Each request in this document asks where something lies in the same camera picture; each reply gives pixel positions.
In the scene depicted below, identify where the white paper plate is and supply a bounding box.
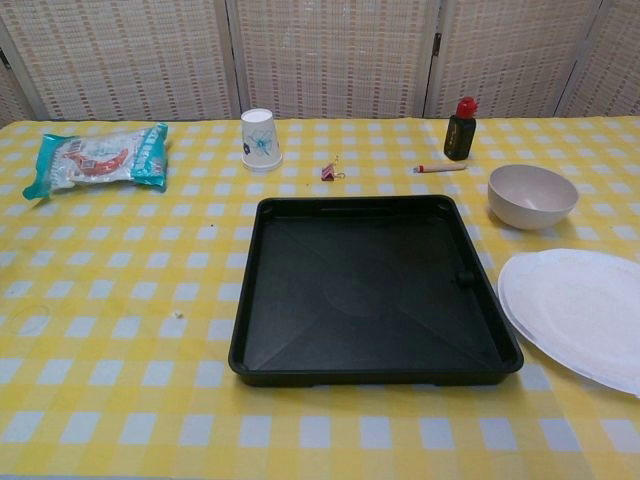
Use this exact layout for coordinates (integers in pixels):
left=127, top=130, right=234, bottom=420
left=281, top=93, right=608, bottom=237
left=497, top=248, right=640, bottom=399

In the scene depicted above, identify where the beige round bowl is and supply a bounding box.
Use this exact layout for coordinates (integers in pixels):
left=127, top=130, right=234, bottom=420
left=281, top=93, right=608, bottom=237
left=487, top=164, right=580, bottom=231

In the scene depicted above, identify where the woven folding screen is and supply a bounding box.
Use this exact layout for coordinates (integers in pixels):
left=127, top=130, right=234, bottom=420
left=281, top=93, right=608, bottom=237
left=0, top=0, right=640, bottom=122

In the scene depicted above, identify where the white red-tipped pen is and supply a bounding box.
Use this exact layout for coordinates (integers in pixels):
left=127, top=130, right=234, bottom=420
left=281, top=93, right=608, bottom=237
left=412, top=161, right=470, bottom=174

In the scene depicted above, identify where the black square plastic tray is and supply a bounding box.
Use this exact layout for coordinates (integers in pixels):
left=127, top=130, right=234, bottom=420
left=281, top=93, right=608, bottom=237
left=227, top=194, right=525, bottom=389

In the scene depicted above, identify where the thin rubber band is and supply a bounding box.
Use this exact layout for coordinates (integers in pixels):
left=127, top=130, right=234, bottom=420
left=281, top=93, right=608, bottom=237
left=6, top=304, right=53, bottom=339

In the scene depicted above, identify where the pink striped binder clip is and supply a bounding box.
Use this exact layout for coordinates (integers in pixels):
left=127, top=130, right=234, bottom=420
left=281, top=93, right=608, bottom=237
left=320, top=155, right=347, bottom=182

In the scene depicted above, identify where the black bottle with red cap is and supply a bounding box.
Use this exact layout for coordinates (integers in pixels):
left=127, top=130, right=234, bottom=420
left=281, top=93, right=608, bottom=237
left=443, top=96, right=477, bottom=162

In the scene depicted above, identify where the teal snack package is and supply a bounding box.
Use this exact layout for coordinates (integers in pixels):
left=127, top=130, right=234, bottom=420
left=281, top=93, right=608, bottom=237
left=22, top=121, right=170, bottom=201

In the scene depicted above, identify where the yellow white checkered tablecloth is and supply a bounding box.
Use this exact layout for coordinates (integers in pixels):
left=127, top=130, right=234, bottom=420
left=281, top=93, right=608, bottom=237
left=0, top=115, right=640, bottom=480

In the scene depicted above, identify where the white paper cup blue flower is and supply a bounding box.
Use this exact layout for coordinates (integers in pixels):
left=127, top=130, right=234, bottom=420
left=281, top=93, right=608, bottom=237
left=240, top=108, right=284, bottom=174

